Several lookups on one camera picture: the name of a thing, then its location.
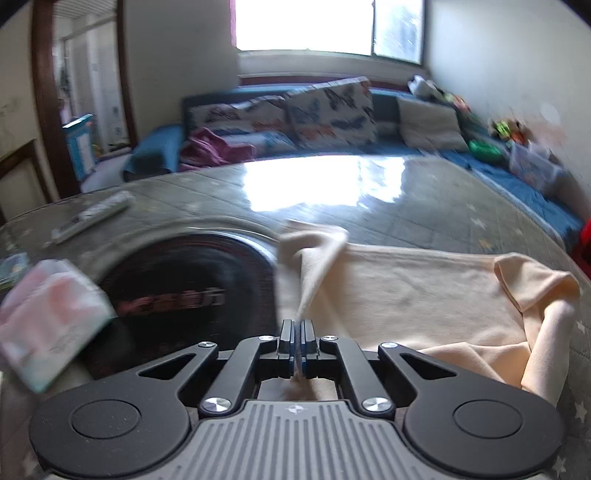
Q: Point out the red plastic stool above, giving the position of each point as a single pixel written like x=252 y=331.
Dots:
x=581 y=252

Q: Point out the left butterfly print pillow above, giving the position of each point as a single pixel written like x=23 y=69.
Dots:
x=261 y=122

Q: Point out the magenta crumpled garment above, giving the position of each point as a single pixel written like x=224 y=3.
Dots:
x=204 y=149

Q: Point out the black round induction cooktop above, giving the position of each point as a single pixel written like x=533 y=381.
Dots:
x=176 y=292

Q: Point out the small green card box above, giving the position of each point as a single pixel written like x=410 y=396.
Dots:
x=12 y=270

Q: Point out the dark wooden door frame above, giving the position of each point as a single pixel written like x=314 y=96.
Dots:
x=46 y=95

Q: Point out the white remote control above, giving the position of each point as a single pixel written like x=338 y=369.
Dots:
x=91 y=216

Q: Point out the black white panda plush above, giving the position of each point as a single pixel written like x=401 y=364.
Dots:
x=425 y=89

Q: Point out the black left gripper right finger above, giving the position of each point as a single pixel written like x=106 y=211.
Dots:
x=404 y=415

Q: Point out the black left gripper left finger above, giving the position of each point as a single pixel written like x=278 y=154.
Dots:
x=192 y=414

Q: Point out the blue white cabinet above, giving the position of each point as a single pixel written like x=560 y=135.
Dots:
x=80 y=147

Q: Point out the blue sofa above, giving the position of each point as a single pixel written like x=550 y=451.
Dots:
x=159 y=153

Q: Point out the grey plain cushion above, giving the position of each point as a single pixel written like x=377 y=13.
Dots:
x=430 y=126

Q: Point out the green plastic bowl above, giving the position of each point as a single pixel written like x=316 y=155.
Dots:
x=486 y=152

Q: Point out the colourful plush toy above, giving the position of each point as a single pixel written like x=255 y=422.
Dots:
x=508 y=130

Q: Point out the pink white tissue pack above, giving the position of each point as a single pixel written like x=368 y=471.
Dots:
x=48 y=318

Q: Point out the right butterfly print pillow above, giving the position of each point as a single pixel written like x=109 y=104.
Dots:
x=337 y=114

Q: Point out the clear plastic storage box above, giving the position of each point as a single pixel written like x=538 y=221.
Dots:
x=535 y=170

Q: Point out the window with frame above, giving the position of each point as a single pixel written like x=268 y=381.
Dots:
x=372 y=28

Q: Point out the grey quilted table cover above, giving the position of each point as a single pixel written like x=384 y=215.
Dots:
x=423 y=202

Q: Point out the cream beige shirt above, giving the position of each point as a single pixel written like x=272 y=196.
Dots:
x=506 y=317

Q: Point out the butterfly print pillow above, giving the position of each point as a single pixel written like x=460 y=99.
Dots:
x=261 y=122
x=337 y=114

